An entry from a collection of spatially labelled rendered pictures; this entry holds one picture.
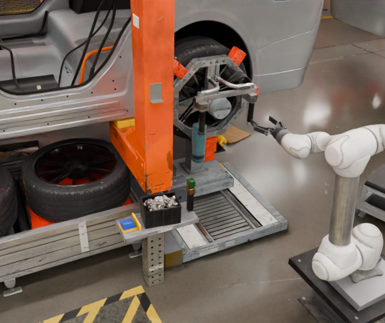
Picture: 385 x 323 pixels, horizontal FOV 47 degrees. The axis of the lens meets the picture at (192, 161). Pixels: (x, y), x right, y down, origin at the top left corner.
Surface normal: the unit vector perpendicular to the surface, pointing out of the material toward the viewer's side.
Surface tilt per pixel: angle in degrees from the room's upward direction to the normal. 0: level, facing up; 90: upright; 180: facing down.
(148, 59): 90
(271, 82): 90
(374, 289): 4
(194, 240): 0
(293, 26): 90
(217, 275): 0
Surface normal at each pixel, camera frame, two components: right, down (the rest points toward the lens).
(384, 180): 0.04, -0.85
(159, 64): 0.44, 0.49
